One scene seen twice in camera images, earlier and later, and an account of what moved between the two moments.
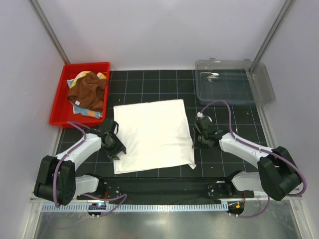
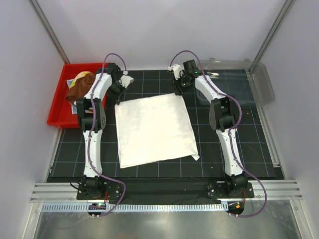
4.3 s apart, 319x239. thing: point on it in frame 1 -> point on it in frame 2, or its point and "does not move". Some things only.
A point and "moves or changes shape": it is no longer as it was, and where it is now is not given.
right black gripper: (196, 133) -> (178, 90)
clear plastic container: (240, 82) does not move
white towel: (155, 135) moves or changes shape
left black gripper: (119, 147) -> (120, 94)
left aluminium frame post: (49, 30) does not move
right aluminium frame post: (287, 6) does not move
